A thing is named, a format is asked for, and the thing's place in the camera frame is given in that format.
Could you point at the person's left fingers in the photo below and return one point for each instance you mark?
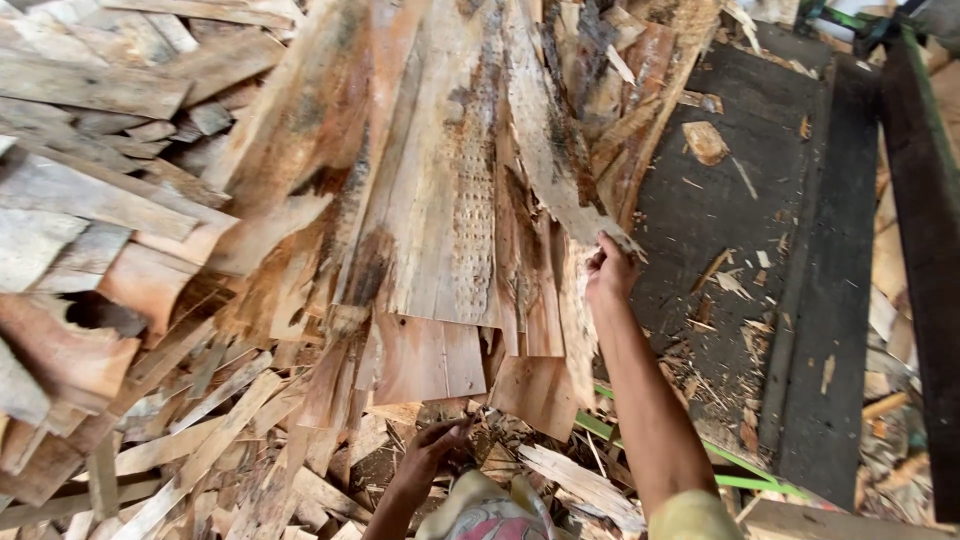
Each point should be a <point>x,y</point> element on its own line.
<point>450,433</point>

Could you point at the person's right hand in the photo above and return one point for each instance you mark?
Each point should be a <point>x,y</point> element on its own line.
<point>611,277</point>

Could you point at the green metal frame bar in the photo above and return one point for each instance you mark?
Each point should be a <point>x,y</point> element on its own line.
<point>720,461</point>

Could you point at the heap of wood veneer sheets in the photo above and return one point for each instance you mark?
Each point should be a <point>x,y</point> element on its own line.
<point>285,247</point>

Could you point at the dark conveyor belt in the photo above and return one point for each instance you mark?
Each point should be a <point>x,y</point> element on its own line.
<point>750,247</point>

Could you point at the pile of wood scraps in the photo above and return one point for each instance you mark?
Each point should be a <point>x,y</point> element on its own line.
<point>892,420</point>

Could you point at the pale bark-edged veneer strip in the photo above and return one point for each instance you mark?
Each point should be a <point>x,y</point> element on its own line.
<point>555,142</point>

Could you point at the small wood chunk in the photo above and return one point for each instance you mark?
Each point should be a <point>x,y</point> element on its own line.
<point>705,142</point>

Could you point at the person's patterned shirt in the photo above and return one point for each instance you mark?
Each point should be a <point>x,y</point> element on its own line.
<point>487,514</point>

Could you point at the person's left hand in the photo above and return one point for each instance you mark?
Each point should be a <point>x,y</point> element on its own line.
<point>429,463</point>

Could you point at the dark machine side beam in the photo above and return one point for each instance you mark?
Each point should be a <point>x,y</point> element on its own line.
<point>926,225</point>

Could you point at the wooden board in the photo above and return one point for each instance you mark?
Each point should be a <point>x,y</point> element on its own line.
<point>825,521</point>

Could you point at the person's right fingers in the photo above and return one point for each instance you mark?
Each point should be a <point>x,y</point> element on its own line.
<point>601,247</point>

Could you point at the green machine part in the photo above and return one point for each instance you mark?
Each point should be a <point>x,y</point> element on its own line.
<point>862,19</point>

